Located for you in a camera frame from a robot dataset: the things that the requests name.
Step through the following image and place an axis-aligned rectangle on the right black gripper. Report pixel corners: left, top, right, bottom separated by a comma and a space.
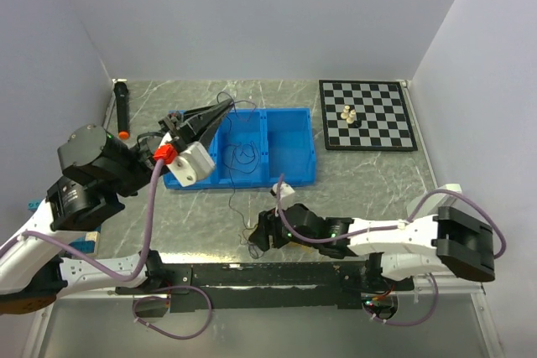
248, 200, 320, 251

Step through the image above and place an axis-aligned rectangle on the coloured wire bundle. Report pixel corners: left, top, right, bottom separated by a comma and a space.
238, 226, 311, 260

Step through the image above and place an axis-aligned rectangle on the purple wire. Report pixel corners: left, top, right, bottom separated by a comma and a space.
222, 139, 261, 174
216, 91, 258, 241

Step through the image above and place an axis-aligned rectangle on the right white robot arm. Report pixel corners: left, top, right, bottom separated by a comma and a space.
248, 204, 495, 290

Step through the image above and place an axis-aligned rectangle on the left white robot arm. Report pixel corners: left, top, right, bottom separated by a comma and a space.
1, 99, 234, 315

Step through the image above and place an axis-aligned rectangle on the blue three-compartment bin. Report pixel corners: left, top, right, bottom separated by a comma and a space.
187, 108, 316, 190

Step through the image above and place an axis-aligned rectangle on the black marker orange cap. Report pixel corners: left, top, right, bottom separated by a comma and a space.
113, 81, 130, 140

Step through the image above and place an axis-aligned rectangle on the cream chess piece right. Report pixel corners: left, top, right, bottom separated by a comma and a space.
346, 110, 357, 125

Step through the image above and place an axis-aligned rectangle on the cream chess piece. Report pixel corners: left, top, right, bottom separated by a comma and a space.
341, 105, 350, 120
346, 110, 357, 125

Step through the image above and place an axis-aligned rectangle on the cream chess piece left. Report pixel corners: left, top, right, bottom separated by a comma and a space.
341, 105, 350, 120

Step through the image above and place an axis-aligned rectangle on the blue white brick stack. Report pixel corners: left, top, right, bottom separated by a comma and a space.
24, 198, 102, 258

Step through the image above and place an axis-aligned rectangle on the black and white chessboard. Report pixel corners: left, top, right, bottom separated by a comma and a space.
319, 80, 418, 152

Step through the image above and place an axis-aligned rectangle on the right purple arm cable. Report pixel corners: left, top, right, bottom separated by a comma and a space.
274, 173, 507, 328

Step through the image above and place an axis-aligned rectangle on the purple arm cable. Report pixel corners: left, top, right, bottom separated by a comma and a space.
0, 160, 213, 339
274, 173, 507, 328

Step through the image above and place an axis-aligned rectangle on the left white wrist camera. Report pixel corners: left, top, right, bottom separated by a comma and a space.
154, 142, 216, 187

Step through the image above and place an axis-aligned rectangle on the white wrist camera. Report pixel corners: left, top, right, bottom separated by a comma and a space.
154, 142, 216, 187
279, 182, 295, 210

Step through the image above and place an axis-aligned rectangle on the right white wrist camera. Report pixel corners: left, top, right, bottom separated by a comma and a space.
279, 182, 295, 210

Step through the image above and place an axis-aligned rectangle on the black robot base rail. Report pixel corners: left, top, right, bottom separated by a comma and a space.
115, 261, 414, 309

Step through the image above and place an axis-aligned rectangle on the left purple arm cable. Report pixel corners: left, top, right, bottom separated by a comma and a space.
0, 160, 213, 339

